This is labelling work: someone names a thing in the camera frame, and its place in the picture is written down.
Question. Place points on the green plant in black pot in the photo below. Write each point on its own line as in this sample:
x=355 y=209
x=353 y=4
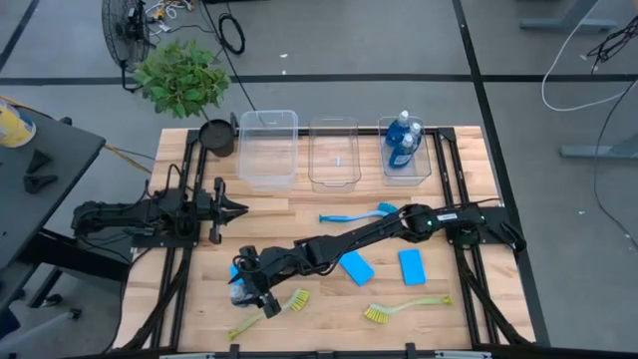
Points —
x=179 y=80

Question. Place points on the black aluminium frame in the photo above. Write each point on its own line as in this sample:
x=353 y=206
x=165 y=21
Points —
x=303 y=131

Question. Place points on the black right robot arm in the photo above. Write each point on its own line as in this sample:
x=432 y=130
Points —
x=374 y=234

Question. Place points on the yellow and white container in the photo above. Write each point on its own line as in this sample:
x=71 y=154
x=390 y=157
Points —
x=15 y=127

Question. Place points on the black wedge part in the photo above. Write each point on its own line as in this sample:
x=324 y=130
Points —
x=39 y=162
x=37 y=183

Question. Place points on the yellow-green dish brush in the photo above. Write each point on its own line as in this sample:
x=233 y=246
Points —
x=300 y=300
x=376 y=314

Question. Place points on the grey chair base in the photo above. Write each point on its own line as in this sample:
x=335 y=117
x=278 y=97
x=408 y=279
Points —
x=50 y=324

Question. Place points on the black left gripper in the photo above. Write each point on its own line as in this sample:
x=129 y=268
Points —
x=207 y=209

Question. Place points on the light blue sponge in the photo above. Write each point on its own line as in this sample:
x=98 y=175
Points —
x=412 y=266
x=359 y=271
x=233 y=273

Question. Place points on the grey side table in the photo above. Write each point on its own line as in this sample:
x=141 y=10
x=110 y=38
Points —
x=50 y=209

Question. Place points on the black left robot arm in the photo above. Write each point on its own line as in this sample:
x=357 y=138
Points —
x=114 y=214

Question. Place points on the blue white toothbrush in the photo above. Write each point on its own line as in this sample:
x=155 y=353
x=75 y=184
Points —
x=349 y=217

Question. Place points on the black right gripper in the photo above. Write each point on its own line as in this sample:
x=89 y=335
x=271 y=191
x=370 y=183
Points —
x=259 y=271

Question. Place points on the large clear plastic bin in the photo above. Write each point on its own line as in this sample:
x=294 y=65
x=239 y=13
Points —
x=269 y=149

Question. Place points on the grey desk leg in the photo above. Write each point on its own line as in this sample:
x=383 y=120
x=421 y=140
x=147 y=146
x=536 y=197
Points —
x=568 y=23
x=598 y=151

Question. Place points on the black floor fan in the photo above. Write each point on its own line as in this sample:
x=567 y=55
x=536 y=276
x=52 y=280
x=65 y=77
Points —
x=127 y=35

